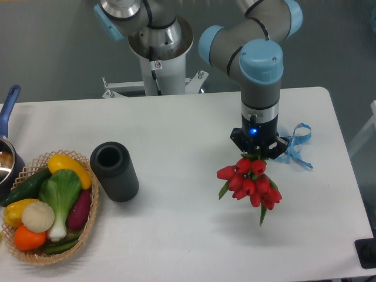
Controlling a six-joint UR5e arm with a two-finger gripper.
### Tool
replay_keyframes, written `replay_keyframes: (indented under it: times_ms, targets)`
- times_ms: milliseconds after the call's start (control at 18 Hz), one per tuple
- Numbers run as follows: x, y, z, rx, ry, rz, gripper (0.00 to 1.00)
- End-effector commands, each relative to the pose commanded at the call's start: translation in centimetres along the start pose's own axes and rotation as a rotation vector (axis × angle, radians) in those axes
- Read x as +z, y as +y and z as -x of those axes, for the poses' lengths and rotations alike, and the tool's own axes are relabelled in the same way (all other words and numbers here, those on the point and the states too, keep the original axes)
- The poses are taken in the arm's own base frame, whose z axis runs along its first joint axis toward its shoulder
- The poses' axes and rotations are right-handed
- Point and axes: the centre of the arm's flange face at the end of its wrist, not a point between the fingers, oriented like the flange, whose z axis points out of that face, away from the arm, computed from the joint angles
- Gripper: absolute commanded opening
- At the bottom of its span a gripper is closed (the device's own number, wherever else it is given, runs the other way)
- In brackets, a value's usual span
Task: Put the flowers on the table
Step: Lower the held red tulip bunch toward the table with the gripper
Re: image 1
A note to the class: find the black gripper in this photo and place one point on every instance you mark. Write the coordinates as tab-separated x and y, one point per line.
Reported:
259	138

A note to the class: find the red tulip bouquet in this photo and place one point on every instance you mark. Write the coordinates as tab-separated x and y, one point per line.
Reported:
247	178

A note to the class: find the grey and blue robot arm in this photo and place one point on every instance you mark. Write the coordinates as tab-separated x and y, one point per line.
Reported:
248	53

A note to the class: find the light blue ribbon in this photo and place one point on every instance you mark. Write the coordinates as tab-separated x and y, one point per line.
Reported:
302	133

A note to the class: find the black device at table edge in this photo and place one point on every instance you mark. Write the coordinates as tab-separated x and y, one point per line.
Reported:
366	252

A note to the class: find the dark grey ribbed vase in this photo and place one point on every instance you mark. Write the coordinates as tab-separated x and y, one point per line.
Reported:
113	167

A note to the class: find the purple sweet potato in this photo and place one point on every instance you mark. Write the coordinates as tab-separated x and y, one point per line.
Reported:
79	214

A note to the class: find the green bok choy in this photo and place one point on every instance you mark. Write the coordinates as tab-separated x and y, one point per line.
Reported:
61	191

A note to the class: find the green bean pods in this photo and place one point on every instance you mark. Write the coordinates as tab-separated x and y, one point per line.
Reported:
61	246

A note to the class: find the cream white bun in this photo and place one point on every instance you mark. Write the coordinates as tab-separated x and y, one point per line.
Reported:
38	217

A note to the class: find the green cucumber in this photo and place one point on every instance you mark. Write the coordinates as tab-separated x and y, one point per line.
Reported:
28	189

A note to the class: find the woven wicker basket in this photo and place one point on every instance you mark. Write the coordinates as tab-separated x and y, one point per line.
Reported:
37	257

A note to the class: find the orange fruit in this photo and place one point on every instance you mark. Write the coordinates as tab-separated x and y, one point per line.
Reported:
26	240

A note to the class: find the yellow bell pepper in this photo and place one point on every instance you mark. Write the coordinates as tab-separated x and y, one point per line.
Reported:
13	212

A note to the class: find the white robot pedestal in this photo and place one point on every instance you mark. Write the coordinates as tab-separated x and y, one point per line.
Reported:
162	57

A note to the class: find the blue handled saucepan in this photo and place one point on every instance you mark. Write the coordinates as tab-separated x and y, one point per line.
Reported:
11	163

